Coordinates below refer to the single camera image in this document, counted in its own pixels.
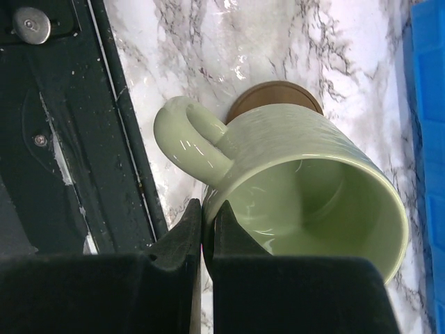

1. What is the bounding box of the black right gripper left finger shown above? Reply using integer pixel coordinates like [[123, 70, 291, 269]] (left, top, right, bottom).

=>
[[1, 199, 202, 333]]

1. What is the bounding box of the oval wooden tray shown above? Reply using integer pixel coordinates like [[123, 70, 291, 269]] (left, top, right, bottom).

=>
[[225, 81, 323, 125]]

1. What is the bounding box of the blue plastic divided bin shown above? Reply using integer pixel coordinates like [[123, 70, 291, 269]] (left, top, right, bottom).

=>
[[406, 1, 444, 333]]

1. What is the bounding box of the black metal base rail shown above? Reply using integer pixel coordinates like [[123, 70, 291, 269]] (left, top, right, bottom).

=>
[[1, 1, 168, 255]]

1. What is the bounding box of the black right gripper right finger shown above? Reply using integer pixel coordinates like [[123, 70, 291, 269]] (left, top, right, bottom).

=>
[[212, 202, 399, 333]]

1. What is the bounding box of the light green ceramic mug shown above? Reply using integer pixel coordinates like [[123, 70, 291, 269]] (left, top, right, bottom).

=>
[[154, 96, 409, 281]]

